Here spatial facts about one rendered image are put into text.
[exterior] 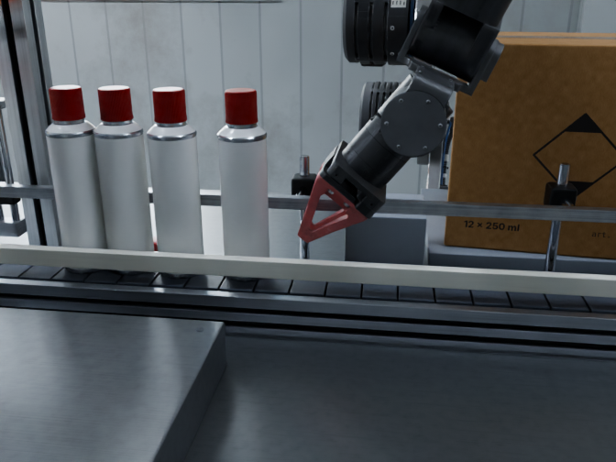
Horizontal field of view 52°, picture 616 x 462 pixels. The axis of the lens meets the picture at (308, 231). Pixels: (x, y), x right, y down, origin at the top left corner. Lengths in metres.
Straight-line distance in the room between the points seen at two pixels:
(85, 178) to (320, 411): 0.35
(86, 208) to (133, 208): 0.05
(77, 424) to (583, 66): 0.67
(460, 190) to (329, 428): 0.42
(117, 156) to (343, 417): 0.35
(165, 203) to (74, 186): 0.10
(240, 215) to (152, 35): 2.76
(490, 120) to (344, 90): 2.33
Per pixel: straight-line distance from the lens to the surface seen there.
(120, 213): 0.71
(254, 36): 3.21
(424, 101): 0.55
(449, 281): 0.66
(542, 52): 0.84
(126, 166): 0.70
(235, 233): 0.68
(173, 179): 0.68
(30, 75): 0.89
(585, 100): 0.85
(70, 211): 0.73
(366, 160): 0.63
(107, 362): 0.58
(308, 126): 3.20
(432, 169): 1.53
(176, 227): 0.70
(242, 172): 0.66
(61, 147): 0.72
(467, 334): 0.68
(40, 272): 0.78
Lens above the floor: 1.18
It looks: 21 degrees down
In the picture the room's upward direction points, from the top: straight up
